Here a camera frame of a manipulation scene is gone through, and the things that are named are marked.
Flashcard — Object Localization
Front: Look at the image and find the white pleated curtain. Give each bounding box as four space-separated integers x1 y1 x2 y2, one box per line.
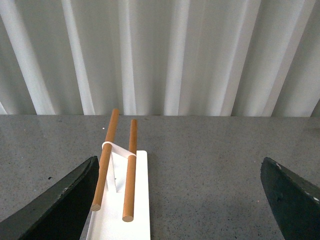
0 0 320 117

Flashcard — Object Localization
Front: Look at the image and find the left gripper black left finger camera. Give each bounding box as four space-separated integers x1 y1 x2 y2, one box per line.
0 156 99 240

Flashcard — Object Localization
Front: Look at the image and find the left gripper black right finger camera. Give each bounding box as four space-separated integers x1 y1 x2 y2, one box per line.
260 157 320 240

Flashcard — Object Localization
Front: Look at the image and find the white rack with wooden rods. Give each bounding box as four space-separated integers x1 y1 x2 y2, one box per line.
86 109 151 240

